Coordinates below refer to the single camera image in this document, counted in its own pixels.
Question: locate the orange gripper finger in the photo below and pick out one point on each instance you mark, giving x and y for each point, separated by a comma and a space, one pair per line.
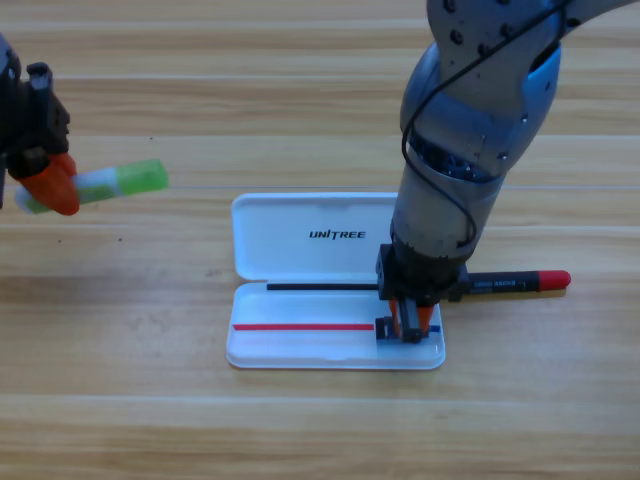
52, 187
426, 317
395, 317

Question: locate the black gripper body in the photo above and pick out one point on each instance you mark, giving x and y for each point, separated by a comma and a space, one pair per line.
422, 277
30, 120

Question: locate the dark blue eraser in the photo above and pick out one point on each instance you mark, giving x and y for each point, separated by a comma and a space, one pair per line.
385, 329

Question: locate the green white highlighter pen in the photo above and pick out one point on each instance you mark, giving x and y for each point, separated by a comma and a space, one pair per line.
135, 177

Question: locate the black red marker pen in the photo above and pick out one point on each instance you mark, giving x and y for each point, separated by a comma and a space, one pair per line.
525, 282

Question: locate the white Unitree pencil case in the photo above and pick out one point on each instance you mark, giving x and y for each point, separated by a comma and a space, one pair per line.
300, 215

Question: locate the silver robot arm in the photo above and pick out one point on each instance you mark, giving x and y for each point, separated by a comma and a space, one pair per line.
475, 125

